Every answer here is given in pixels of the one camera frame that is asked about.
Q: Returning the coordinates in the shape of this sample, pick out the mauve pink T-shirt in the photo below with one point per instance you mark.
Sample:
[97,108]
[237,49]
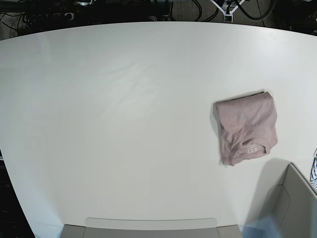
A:
[247,127]

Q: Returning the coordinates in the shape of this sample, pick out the grey bin bottom edge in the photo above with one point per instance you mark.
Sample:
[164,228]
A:
[116,228]

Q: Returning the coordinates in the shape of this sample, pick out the blue translucent sheet corner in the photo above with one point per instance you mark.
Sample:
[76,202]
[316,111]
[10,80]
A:
[265,227]

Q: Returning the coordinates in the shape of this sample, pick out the grey cardboard box right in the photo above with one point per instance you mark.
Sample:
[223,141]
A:
[293,205]

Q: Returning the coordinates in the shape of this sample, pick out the blue striped cloth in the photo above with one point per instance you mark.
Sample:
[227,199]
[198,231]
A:
[313,176]

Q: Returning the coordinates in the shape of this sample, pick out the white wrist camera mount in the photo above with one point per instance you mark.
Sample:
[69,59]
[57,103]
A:
[226,7]

